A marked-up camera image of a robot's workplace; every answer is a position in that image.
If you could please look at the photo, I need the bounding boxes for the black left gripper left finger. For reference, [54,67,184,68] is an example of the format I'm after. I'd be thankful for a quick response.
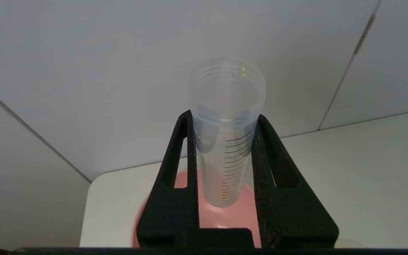
[136,110,199,248]

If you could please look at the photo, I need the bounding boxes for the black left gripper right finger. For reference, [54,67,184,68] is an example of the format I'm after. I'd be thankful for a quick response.
[252,113,339,248]

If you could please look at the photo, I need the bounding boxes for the test tube with yellow pigment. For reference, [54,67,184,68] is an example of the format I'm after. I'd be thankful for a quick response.
[189,58,266,208]

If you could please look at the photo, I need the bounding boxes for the pink plastic bowl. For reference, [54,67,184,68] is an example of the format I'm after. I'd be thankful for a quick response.
[131,169,262,248]

